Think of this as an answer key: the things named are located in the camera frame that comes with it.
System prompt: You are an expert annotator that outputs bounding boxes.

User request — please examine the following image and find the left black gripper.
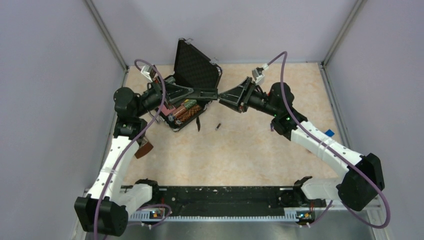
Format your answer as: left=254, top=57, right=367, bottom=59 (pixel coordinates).
left=134, top=74, right=195, bottom=117

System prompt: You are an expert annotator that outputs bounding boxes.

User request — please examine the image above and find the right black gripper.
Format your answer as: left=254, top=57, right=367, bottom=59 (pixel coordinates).
left=217, top=77, right=280, bottom=117

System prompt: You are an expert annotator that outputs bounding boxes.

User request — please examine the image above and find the black remote control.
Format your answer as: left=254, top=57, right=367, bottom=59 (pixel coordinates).
left=194, top=88, right=218, bottom=101

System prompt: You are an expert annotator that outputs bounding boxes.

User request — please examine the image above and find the black battery cover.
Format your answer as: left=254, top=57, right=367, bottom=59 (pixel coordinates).
left=196, top=117, right=201, bottom=132

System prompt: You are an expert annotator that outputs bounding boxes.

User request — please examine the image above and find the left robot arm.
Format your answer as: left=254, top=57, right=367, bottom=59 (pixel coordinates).
left=74, top=81, right=218, bottom=237

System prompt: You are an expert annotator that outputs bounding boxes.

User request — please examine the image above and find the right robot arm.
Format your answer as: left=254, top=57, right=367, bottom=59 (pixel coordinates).
left=218, top=77, right=385, bottom=212

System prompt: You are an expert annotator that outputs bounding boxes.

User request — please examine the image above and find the black poker chip case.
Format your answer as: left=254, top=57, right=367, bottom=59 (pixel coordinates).
left=155, top=38, right=223, bottom=132

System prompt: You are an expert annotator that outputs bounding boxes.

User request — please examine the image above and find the brown leather pouch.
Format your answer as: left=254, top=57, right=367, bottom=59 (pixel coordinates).
left=134, top=141, right=154, bottom=159

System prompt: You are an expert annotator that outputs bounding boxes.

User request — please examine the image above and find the toy brick train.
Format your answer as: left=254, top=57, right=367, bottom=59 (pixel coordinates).
left=324, top=129, right=335, bottom=138

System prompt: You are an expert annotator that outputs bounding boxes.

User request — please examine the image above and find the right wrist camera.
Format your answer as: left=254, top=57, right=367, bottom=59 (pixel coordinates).
left=251, top=67, right=265, bottom=86

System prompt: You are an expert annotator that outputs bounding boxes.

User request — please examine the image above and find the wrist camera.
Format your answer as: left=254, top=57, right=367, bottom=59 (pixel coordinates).
left=251, top=67, right=265, bottom=86
left=140, top=65, right=157, bottom=82

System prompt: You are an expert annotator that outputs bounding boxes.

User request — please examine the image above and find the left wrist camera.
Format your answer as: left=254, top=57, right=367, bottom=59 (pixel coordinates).
left=140, top=65, right=157, bottom=82

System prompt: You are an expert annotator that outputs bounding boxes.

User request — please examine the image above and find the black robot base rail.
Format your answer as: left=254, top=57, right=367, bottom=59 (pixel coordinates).
left=129, top=179, right=331, bottom=227

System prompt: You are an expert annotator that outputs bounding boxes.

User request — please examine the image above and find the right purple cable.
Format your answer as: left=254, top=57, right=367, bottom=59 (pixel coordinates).
left=267, top=51, right=392, bottom=229

